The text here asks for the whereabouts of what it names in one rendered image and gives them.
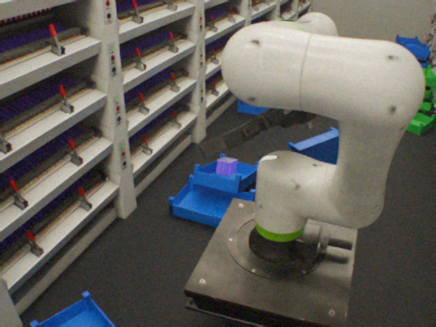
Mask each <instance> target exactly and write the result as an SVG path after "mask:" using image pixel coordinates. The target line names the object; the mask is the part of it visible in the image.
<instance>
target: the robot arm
mask: <svg viewBox="0 0 436 327"><path fill-rule="evenodd" d="M221 70H222V74H223V79H224V81H225V83H226V85H227V87H228V89H229V90H230V91H231V92H232V94H233V95H235V97H236V98H238V99H239V100H241V101H243V102H245V103H246V104H250V105H253V106H257V107H264V108H269V109H268V110H267V111H263V112H262V113H261V114H259V115H258V116H256V117H254V118H252V119H251V120H250V122H249V123H247V124H245V125H242V126H240V127H238V128H236V129H234V130H232V131H230V132H228V133H226V132H225V133H223V134H222V135H219V136H217V137H216V138H214V139H211V140H209V141H208V142H205V143H203V144H202V145H200V146H199V148H200V150H201V152H202V155H203V156H204V158H207V157H209V156H212V155H213V154H214V153H217V152H219V151H221V150H223V149H224V148H225V147H228V150H232V149H234V147H236V146H238V145H240V144H242V143H244V142H247V141H248V140H249V139H252V138H254V137H256V136H257V135H259V133H260V132H261V133H262V132H264V131H265V130H267V129H268V130H269V129H271V127H275V126H277V125H278V126H280V127H282V128H289V127H290V126H292V125H295V124H296V123H297V124H300V125H301V124H304V123H305V124H308V126H309V127H310V128H313V127H314V126H313V124H312V120H313V119H315V118H316V117H317V116H319V115H322V116H326V117H328V118H334V119H336V120H338V122H339V148H338V156H337V161H336V165H335V164H330V163H324V162H321V161H319V160H315V159H313V158H310V157H308V156H305V155H302V154H299V153H294V152H290V151H277V152H273V153H269V154H267V155H266V156H264V157H263V158H262V159H261V160H260V161H259V163H258V166H257V176H256V188H255V222H256V225H255V227H254V228H253V229H252V230H251V232H250V234H249V238H248V243H249V247H250V249H251V250H252V252H253V253H254V254H255V255H256V256H257V257H259V258H260V259H262V260H264V261H266V262H273V263H288V262H293V261H295V260H297V259H300V260H301V261H302V262H303V263H304V264H305V265H311V264H312V263H313V261H315V258H317V256H318V254H320V253H321V254H325V250H322V249H327V247H328V246H331V247H337V248H342V249H346V250H348V249H349V250H351V249H352V244H353V242H352V241H346V240H343V239H341V240H340V239H336V238H334V237H330V233H328V232H326V233H325V231H322V228H323V226H321V225H318V224H315V223H307V221H308V219H309V220H310V219H313V220H318V221H321V222H324V223H329V224H332V225H334V224H335V225H338V226H341V227H346V228H350V229H353V228H363V227H366V226H368V225H370V224H372V223H373V222H374V221H375V220H376V219H377V218H378V217H379V215H380V214H381V212H382V210H383V206H384V202H385V182H386V178H387V176H388V172H389V166H390V163H391V161H392V158H393V156H394V152H395V151H396V148H397V146H398V145H399V141H400V139H401V138H402V137H403V133H404V132H405V131H406V130H407V127H408V125H409V124H410V122H411V121H412V120H413V118H414V115H415V114H416V113H417V112H418V110H419V108H420V106H421V103H422V101H423V99H424V92H425V81H424V74H423V72H422V69H421V67H420V63H419V62H418V60H416V59H415V57H414V56H413V55H412V53H410V52H409V51H408V50H406V49H405V48H404V47H402V46H400V45H398V44H395V43H393V42H389V41H383V40H369V39H355V38H346V37H339V36H338V32H337V29H336V25H335V23H334V22H333V21H332V20H331V19H330V18H329V17H328V16H327V15H325V14H323V13H320V12H312V13H309V14H305V15H304V16H302V17H300V19H299V20H298V21H297V22H292V21H290V20H288V19H275V20H273V21H271V22H270V21H267V22H264V23H257V24H254V25H249V26H246V27H244V28H243V29H241V30H239V31H237V32H236V33H235V34H234V35H233V36H232V37H231V39H230V40H229V41H228V42H227V45H226V47H225V48H224V51H223V55H222V60H221ZM320 248H322V249H320ZM313 259H314V260H313Z"/></svg>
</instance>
